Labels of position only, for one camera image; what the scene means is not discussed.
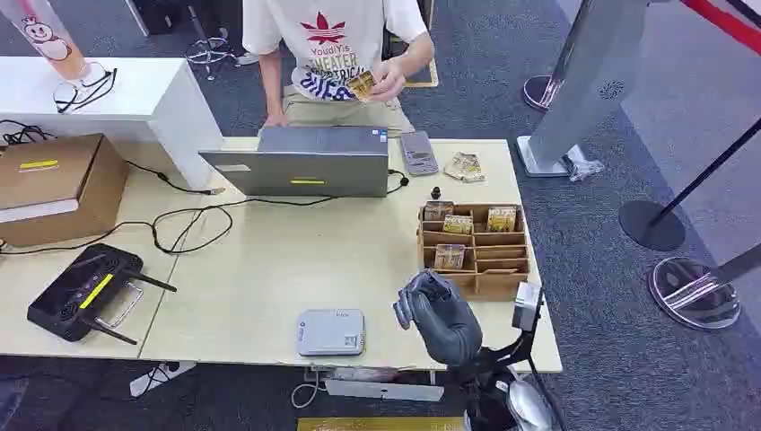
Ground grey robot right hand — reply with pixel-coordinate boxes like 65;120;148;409
392;268;484;367

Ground person's left hand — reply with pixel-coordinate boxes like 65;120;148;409
367;59;407;103

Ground yellow-edged floor mat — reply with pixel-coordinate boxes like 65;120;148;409
383;32;441;90

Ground grey laptop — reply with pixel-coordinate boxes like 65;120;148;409
198;126;390;198

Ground person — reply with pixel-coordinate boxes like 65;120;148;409
242;0;436;138

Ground gold printed card stack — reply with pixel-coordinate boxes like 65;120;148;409
442;215;475;236
486;206;519;233
433;243;467;272
423;200;455;222

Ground wooden card box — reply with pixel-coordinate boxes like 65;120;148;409
415;202;531;303

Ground grey smartphone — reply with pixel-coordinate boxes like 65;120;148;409
399;131;440;177

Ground white under-desk bar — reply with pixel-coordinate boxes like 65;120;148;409
324;378;446;404

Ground chrome chair base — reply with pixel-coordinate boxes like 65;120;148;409
183;26;242;82

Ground gold floor plate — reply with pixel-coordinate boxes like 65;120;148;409
296;417;466;431

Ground small grey device box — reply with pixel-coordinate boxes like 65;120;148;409
296;308;366;358

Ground white counter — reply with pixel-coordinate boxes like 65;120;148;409
0;56;224;191

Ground chrome base stanchion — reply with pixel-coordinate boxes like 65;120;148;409
647;242;761;332
520;74;564;113

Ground black-rimmed glasses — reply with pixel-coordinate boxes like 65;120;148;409
52;61;118;115

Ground grey panel stand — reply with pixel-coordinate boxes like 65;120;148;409
515;0;655;179

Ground brown cardboard box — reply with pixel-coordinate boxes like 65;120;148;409
0;133;129;249

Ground black base stanchion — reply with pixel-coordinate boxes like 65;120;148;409
617;116;761;253

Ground pink snowman banner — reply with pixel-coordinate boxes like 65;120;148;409
0;0;92;82

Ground black router with antennas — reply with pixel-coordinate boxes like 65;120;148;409
26;242;179;347

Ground white power strip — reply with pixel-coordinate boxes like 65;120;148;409
128;361;198;399

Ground red barrier belt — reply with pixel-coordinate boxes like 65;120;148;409
680;0;761;57

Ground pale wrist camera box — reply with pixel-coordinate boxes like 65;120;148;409
512;281;543;332

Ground long black laptop cable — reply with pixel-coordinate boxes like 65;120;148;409
0;169;411;258

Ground black cable with plug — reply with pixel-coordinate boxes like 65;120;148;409
125;160;227;198

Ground white looped cable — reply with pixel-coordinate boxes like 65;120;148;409
290;380;327;411

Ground black cable bundle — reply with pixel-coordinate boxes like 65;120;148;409
0;119;57;147

